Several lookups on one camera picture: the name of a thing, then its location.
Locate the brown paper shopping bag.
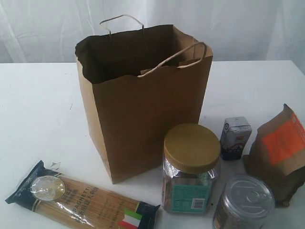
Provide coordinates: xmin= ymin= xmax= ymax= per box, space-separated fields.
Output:
xmin=75 ymin=24 xmax=214 ymax=184

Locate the spaghetti packet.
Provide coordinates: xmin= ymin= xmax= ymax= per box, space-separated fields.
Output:
xmin=5 ymin=161 xmax=160 ymax=229

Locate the small white milk carton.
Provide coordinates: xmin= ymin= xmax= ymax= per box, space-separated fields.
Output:
xmin=220 ymin=116 xmax=252 ymax=161

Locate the brown pouch with orange label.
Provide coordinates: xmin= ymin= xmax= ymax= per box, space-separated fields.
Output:
xmin=243 ymin=104 xmax=305 ymax=207

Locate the white backdrop curtain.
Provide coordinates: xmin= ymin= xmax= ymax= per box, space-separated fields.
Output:
xmin=0 ymin=0 xmax=305 ymax=64

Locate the can with clear plastic lid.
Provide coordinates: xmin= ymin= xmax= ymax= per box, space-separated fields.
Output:
xmin=213 ymin=174 xmax=275 ymax=229

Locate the clear jar with gold lid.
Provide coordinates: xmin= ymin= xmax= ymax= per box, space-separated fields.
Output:
xmin=162 ymin=124 xmax=221 ymax=214

